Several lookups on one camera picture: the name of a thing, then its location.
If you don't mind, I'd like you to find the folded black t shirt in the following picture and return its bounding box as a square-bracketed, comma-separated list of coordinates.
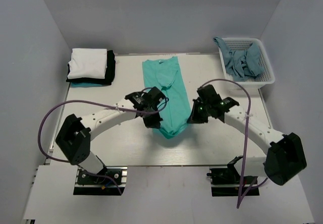
[66, 49, 116, 86]

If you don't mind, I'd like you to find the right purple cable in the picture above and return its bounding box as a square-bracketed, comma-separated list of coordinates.
[200, 79, 268, 209]

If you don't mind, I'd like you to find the white plastic basket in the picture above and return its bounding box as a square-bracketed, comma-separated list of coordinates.
[223, 37, 275, 90]

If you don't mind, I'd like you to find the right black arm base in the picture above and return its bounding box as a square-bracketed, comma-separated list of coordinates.
[205, 167, 260, 197]

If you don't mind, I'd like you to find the grey blue crumpled t shirt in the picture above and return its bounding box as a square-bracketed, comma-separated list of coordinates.
[213, 37, 264, 82]

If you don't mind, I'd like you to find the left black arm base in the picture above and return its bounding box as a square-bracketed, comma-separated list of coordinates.
[73, 167, 128, 196]

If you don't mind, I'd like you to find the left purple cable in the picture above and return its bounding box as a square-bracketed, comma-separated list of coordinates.
[37, 87, 169, 194]

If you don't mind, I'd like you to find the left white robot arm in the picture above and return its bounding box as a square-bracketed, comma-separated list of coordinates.
[55, 87, 168, 183]

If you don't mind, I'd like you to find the folded teal t shirt bottom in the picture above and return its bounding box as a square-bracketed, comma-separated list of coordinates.
[70, 83, 103, 88]

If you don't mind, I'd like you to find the purple cable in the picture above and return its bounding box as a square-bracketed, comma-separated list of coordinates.
[200, 79, 268, 209]
[37, 87, 169, 194]

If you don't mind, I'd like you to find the teal green t shirt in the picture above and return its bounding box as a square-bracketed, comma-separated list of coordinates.
[142, 57, 191, 139]

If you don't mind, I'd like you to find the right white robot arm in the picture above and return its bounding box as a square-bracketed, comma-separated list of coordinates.
[187, 85, 307, 186]

